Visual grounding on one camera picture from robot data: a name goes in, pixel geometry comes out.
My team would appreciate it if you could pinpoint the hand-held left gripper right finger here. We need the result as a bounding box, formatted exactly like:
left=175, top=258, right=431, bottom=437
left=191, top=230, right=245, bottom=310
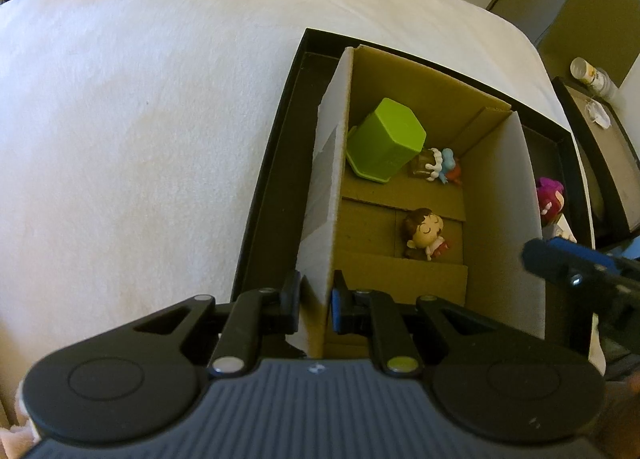
left=331, top=269, right=507, bottom=378

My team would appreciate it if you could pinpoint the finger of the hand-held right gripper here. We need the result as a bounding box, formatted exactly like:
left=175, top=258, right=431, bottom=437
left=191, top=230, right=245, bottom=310
left=521, top=234, right=640, bottom=301

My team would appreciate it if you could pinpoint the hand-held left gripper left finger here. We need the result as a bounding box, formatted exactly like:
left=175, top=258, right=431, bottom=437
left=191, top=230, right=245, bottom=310
left=132, top=269, right=304, bottom=376

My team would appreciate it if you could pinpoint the pink-haired figurine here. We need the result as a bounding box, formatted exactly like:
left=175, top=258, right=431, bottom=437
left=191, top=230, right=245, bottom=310
left=535, top=177, right=567, bottom=226

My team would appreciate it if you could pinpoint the brown cardboard box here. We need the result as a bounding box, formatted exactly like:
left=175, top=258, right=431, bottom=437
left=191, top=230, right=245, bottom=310
left=295, top=44, right=549, bottom=361

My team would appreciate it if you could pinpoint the brown-haired figurine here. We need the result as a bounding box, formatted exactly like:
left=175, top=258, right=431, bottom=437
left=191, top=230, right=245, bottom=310
left=402, top=207, right=454, bottom=261

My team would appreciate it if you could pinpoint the black tray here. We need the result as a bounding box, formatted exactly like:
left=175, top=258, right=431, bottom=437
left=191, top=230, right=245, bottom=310
left=231, top=28, right=597, bottom=360

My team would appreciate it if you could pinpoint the blue and red figurine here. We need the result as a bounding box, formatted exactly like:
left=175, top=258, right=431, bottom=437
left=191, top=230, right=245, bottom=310
left=410, top=146, right=464, bottom=186

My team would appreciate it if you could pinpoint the green hexagonal box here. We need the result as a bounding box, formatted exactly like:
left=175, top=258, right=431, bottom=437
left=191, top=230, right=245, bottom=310
left=346, top=98, right=428, bottom=186

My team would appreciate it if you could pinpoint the person's right hand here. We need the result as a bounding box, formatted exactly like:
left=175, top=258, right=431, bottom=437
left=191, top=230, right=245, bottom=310
left=592, top=371, right=640, bottom=459

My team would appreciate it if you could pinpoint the white cube box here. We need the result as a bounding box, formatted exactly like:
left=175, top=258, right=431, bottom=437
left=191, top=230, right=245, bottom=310
left=552, top=214, right=579, bottom=243

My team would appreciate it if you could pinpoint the black side table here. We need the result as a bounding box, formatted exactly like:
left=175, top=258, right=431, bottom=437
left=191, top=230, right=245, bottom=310
left=551, top=76, right=640, bottom=251

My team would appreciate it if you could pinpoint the small white bottle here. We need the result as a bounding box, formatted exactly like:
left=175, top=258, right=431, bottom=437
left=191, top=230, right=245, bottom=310
left=570, top=57, right=621, bottom=100

